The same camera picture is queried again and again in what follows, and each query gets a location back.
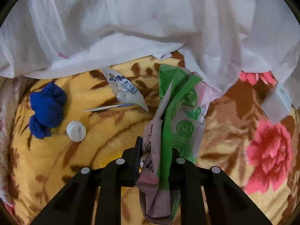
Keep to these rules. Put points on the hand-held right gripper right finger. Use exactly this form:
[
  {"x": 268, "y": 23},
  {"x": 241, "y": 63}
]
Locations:
[{"x": 185, "y": 175}]

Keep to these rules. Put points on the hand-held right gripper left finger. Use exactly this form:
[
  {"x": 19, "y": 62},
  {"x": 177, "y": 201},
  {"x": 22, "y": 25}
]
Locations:
[{"x": 138, "y": 160}]

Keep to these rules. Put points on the green pink paper wrapper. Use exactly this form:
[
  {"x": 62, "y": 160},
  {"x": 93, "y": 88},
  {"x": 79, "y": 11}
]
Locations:
[{"x": 180, "y": 112}]

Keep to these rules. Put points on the yellow floral blanket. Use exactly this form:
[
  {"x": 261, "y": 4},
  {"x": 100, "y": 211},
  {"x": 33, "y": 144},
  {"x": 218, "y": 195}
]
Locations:
[{"x": 105, "y": 131}]

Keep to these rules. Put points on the thin white plastic strip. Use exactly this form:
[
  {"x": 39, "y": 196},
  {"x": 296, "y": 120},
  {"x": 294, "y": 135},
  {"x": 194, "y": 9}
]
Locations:
[{"x": 103, "y": 108}]

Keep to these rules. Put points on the white bottle cap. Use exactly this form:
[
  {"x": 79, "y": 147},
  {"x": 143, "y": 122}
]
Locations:
[{"x": 76, "y": 131}]

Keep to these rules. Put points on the crumpled silver milk pouch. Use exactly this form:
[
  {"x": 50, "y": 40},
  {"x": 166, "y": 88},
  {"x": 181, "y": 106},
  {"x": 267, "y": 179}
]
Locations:
[{"x": 127, "y": 90}]

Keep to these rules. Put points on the crumpled blue cloth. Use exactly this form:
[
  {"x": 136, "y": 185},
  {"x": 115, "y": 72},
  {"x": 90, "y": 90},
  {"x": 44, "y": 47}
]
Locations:
[{"x": 46, "y": 107}]

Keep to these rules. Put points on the small white box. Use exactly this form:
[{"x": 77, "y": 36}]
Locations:
[{"x": 276, "y": 105}]

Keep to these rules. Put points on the folded floral quilt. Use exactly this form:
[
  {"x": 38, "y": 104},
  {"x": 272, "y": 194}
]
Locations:
[{"x": 7, "y": 126}]

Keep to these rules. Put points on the white sheer curtain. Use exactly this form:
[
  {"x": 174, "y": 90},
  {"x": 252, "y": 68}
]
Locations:
[{"x": 140, "y": 16}]

